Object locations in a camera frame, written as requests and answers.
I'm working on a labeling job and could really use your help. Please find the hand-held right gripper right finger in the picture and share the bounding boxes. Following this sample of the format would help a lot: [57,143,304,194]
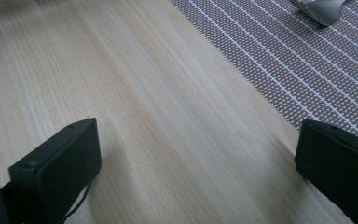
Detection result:
[294,119,358,224]

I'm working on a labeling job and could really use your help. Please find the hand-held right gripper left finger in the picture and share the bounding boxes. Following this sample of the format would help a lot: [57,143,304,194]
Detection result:
[0,117,103,224]

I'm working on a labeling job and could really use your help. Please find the brown woven striped mat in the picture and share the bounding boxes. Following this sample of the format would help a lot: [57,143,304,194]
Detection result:
[168,0,358,147]

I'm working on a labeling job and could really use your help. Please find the grey rounded object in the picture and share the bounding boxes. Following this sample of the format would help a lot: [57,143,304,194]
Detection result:
[290,0,347,27]

